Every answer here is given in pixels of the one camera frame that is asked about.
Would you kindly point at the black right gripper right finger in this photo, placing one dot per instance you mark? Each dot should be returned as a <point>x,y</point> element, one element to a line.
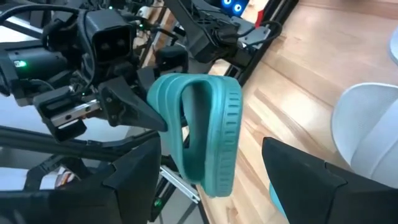
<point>304,186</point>

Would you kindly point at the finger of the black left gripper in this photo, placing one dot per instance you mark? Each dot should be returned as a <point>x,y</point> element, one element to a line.
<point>127,105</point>
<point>171,60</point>

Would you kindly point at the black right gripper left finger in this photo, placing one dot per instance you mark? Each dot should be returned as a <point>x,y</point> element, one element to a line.
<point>130,193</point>

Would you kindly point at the white rubber slide sandal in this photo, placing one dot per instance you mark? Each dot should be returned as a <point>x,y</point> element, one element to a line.
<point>394,46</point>
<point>367,130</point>

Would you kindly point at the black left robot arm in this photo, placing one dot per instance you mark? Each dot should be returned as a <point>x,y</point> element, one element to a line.
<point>40,62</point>

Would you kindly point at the device with blue lights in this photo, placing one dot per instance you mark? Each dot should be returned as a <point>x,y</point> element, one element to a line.
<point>234,7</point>

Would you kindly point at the small red object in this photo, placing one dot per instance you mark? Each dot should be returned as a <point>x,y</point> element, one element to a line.
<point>259,19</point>

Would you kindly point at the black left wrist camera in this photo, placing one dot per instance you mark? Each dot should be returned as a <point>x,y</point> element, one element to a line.
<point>109,37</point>

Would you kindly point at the aluminium extrusion rail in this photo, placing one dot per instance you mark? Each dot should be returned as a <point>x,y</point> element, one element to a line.
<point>180,183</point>

